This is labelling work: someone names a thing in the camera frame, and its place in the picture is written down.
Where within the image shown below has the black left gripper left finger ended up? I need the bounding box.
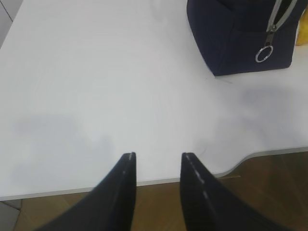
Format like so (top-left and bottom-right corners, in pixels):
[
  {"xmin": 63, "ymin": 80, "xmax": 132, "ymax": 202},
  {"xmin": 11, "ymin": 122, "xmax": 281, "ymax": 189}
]
[{"xmin": 39, "ymin": 153, "xmax": 136, "ymax": 231}]

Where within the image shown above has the yellow pear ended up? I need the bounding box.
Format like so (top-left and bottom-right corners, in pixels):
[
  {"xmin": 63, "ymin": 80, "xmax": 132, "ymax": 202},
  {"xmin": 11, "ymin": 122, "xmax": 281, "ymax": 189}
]
[{"xmin": 295, "ymin": 21, "xmax": 308, "ymax": 46}]

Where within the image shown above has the navy insulated lunch bag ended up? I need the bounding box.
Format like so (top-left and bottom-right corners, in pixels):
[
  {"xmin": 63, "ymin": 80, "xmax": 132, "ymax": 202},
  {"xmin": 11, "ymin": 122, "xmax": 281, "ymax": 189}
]
[{"xmin": 186, "ymin": 0, "xmax": 308, "ymax": 76}]

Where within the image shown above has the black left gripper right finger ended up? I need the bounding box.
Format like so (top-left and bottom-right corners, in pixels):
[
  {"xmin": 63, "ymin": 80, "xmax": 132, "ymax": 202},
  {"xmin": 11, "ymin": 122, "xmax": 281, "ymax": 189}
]
[{"xmin": 181, "ymin": 153, "xmax": 295, "ymax": 231}]

